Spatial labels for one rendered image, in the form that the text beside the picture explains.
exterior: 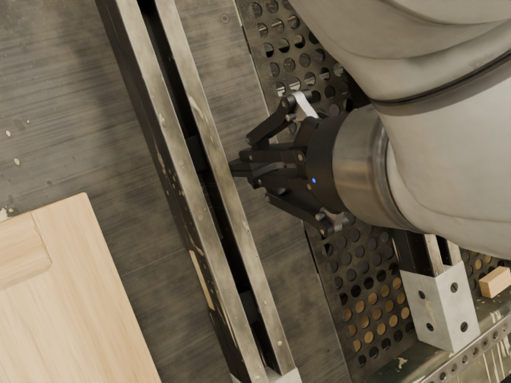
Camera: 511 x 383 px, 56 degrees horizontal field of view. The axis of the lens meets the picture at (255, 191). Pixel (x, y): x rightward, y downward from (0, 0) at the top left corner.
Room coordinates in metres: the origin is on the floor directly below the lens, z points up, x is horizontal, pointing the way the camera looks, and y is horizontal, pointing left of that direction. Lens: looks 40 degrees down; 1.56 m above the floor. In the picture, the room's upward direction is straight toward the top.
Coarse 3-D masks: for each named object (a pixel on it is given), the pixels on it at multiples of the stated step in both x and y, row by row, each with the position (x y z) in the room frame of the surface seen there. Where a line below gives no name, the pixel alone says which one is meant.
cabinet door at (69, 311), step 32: (0, 224) 0.34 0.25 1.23; (32, 224) 0.35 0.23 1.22; (64, 224) 0.36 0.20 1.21; (96, 224) 0.37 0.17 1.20; (0, 256) 0.32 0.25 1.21; (32, 256) 0.33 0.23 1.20; (64, 256) 0.34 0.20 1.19; (96, 256) 0.35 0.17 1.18; (0, 288) 0.30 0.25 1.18; (32, 288) 0.31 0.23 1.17; (64, 288) 0.32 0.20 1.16; (96, 288) 0.33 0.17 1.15; (0, 320) 0.29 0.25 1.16; (32, 320) 0.29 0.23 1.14; (64, 320) 0.30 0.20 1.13; (96, 320) 0.31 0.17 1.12; (128, 320) 0.32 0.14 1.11; (0, 352) 0.27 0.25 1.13; (32, 352) 0.27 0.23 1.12; (64, 352) 0.28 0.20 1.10; (96, 352) 0.29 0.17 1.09; (128, 352) 0.30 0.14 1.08
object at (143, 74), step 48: (96, 0) 0.53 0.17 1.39; (144, 0) 0.50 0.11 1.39; (144, 48) 0.46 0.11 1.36; (144, 96) 0.45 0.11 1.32; (192, 96) 0.45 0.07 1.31; (192, 144) 0.43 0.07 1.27; (192, 192) 0.39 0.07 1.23; (192, 240) 0.38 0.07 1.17; (240, 240) 0.38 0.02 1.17; (240, 288) 0.36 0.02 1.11; (240, 336) 0.31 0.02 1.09
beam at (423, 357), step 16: (480, 304) 0.51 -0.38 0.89; (496, 304) 0.50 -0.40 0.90; (480, 320) 0.46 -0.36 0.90; (496, 320) 0.47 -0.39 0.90; (416, 352) 0.41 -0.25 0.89; (432, 352) 0.41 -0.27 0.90; (448, 352) 0.41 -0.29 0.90; (496, 352) 0.43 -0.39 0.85; (384, 368) 0.39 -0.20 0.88; (400, 368) 0.38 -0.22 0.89; (416, 368) 0.38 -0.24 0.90; (432, 368) 0.38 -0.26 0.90; (480, 368) 0.41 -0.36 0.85; (496, 368) 0.42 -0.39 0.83
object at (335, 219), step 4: (324, 208) 0.31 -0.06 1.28; (320, 212) 0.31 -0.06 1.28; (324, 212) 0.31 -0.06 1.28; (328, 212) 0.31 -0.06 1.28; (316, 216) 0.31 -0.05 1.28; (320, 216) 0.31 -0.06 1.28; (324, 216) 0.31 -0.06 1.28; (328, 216) 0.30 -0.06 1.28; (332, 216) 0.30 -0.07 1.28; (336, 216) 0.30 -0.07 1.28; (340, 216) 0.30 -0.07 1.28; (328, 220) 0.30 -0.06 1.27; (332, 220) 0.30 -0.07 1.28; (336, 220) 0.30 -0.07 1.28; (340, 220) 0.30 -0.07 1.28; (332, 224) 0.30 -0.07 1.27; (336, 224) 0.30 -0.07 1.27; (340, 224) 0.30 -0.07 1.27; (336, 228) 0.30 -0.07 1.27; (340, 228) 0.30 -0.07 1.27; (336, 232) 0.30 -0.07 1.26
